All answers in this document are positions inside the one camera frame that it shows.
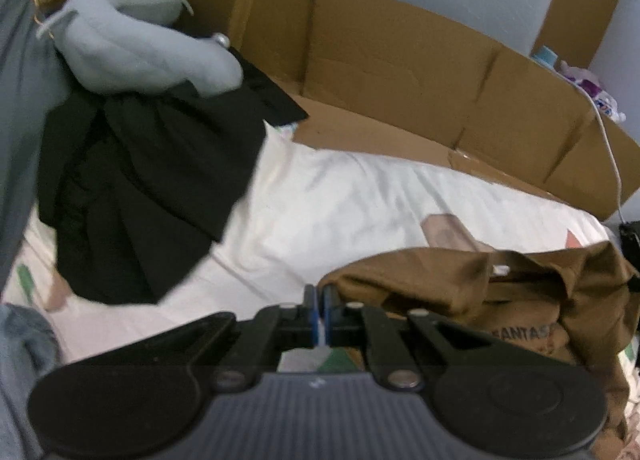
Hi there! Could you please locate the brown cardboard box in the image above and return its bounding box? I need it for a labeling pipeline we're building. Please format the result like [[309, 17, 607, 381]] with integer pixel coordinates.
[[532, 0, 628, 68]]

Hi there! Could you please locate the grey blanket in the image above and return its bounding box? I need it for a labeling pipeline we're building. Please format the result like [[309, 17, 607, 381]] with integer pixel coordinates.
[[0, 0, 71, 291]]

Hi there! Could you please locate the brown printed t-shirt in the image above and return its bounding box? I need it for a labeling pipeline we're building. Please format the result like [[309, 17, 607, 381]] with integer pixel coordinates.
[[318, 240, 640, 446]]

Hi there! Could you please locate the blue denim garment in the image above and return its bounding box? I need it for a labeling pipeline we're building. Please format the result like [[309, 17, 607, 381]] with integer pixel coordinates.
[[0, 305, 61, 460]]

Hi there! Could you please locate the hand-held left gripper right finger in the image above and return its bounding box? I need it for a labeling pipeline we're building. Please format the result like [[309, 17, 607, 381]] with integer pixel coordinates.
[[322, 285, 506, 390]]

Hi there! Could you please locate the white cable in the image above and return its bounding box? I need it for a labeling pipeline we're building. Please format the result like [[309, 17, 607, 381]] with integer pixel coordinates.
[[575, 80, 628, 225]]

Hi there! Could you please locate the white printed bed sheet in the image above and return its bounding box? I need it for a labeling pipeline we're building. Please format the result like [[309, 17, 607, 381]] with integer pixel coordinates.
[[0, 125, 640, 460]]

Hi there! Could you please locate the grey plush toy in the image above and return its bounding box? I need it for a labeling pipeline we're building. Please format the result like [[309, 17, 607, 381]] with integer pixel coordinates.
[[37, 0, 246, 95]]

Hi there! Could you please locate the pile of colourful packets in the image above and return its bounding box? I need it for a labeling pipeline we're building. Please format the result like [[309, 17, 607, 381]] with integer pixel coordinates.
[[532, 44, 628, 123]]

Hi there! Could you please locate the black garment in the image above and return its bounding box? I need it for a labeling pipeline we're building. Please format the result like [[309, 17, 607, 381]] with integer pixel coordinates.
[[37, 47, 311, 305]]

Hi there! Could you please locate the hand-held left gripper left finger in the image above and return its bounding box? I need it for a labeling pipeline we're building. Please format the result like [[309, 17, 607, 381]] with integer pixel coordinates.
[[145, 285, 319, 390]]

